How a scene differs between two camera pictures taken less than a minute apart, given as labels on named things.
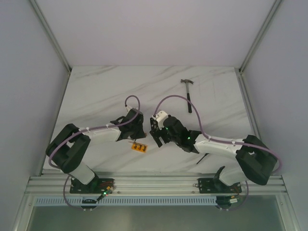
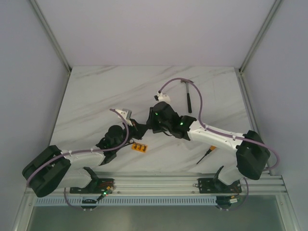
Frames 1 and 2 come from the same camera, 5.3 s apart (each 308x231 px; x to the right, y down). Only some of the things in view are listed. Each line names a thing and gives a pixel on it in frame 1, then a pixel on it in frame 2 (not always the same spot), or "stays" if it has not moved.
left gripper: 138,130 -> 134,125
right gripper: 156,133 -> 151,121
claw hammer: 187,81 stays
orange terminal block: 139,147 stays
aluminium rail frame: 157,183 stays
